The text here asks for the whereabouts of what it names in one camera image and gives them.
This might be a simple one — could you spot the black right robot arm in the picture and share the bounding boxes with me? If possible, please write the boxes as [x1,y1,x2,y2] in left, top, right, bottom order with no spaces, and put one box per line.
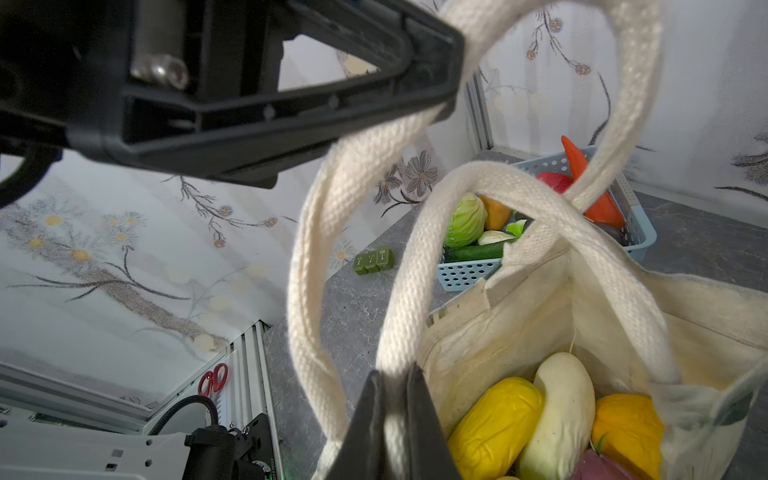
[147,364,460,479]

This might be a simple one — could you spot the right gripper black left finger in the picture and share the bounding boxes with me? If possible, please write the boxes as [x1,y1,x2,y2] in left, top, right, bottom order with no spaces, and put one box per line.
[326,370,384,480]

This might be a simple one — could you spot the green cucumber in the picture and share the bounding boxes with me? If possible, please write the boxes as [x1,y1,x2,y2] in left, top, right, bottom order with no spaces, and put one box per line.
[444,241,507,263]

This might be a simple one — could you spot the red chili pepper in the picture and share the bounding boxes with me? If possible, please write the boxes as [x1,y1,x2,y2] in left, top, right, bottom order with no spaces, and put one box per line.
[560,135,626,230]

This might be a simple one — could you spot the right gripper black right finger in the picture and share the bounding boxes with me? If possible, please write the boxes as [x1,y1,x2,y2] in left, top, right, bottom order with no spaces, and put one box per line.
[405,363,461,480]

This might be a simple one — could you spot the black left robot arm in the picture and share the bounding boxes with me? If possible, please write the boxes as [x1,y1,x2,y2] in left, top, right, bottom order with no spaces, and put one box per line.
[1,1,466,205]

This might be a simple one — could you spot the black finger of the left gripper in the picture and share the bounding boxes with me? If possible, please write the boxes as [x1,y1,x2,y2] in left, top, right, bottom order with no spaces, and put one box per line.
[119,1,464,189]

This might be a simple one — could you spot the green cabbage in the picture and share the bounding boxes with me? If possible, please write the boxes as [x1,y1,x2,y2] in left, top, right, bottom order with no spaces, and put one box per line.
[444,193,487,248]

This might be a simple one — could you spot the red handled scissors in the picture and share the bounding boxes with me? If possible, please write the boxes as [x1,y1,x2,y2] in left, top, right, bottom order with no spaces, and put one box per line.
[197,362,229,398]

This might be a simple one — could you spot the blue plastic vegetable basket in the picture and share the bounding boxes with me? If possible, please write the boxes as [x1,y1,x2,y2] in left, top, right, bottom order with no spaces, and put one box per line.
[436,152,657,293]

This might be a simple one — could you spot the cream canvas grocery bag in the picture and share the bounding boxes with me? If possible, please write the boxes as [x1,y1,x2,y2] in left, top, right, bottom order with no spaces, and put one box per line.
[287,1,767,479]

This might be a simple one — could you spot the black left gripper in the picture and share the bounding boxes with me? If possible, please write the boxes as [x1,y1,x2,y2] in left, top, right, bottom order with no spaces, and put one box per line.
[0,0,289,181]

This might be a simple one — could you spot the purple onion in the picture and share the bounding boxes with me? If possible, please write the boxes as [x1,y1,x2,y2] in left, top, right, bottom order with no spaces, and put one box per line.
[571,450,637,480]

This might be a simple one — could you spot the yellow banana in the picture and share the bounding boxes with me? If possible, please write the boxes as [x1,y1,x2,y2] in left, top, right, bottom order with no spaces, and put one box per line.
[448,377,545,479]

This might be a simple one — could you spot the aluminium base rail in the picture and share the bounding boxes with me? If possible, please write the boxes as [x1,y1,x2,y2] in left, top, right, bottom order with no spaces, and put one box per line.
[1,321,284,479]

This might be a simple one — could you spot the small green block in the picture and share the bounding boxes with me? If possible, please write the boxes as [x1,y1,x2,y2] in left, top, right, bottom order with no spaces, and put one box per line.
[353,246,394,275]

